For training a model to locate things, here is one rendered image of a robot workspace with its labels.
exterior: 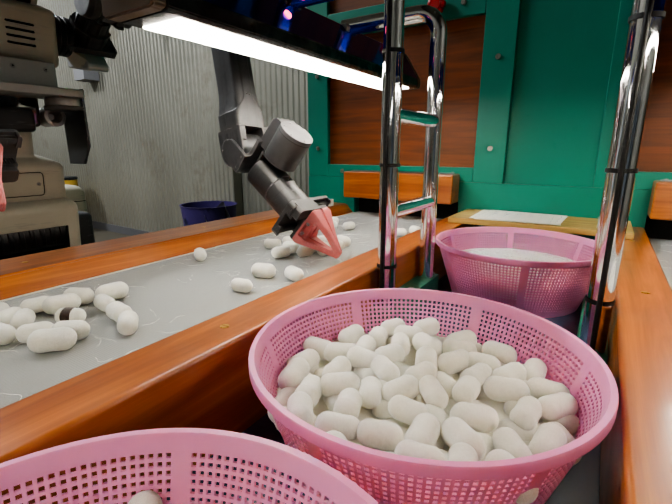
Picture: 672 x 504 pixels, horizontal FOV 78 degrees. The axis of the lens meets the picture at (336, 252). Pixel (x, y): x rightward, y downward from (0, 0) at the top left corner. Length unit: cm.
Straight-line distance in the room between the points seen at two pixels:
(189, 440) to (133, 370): 10
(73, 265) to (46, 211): 45
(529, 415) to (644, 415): 7
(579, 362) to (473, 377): 8
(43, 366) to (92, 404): 13
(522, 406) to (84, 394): 30
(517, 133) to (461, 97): 16
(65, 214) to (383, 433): 97
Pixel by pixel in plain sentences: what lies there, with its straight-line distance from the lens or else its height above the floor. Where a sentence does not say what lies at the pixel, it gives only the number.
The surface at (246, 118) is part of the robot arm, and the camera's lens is 74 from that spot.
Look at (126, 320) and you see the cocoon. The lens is 46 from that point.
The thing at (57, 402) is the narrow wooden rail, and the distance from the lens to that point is 33.
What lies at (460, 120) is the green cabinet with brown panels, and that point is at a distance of 109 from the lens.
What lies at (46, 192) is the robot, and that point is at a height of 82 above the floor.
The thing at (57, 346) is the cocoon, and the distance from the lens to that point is 45.
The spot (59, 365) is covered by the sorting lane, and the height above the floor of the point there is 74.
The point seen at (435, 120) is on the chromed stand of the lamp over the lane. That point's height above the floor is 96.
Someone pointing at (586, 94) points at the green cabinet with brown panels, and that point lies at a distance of 105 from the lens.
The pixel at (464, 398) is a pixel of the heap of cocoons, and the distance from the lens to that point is 35.
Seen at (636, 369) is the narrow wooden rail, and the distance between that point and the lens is 38.
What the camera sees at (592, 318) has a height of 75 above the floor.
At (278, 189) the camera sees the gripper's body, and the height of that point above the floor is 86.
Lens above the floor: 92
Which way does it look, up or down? 14 degrees down
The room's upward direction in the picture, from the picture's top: straight up
